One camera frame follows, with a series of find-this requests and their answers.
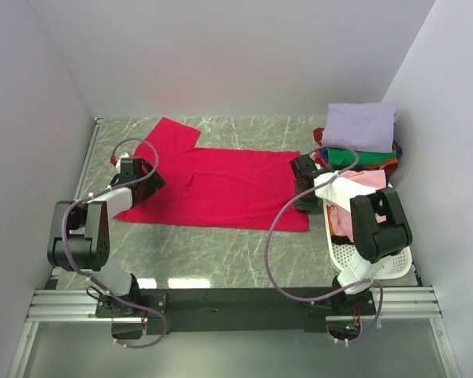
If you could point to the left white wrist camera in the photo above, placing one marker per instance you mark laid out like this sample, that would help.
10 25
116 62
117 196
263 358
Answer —
116 160

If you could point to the orange garment in basket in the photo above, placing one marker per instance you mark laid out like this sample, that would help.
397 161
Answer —
330 222

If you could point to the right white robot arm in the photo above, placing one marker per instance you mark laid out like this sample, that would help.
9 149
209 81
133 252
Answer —
357 276

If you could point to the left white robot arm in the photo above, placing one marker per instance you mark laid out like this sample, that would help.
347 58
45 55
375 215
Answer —
79 237

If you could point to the pink t shirt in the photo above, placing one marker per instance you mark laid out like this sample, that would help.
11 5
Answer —
349 185

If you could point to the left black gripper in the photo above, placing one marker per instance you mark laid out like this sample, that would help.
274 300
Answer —
154 183

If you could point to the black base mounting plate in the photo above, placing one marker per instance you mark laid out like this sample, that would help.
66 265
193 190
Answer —
249 309

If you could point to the folded lavender t shirt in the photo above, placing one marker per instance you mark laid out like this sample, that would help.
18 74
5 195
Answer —
365 127

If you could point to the folded green t shirt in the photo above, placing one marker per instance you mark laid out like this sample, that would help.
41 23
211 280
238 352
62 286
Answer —
343 158

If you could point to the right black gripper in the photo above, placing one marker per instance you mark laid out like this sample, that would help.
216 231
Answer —
307 207

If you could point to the aluminium extrusion rail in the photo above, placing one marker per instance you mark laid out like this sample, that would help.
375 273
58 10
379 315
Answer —
399 303

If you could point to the crimson red t shirt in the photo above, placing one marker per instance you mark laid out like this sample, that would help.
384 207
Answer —
212 187

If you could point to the white perforated laundry basket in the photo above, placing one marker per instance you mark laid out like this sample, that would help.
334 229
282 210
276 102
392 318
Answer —
398 264

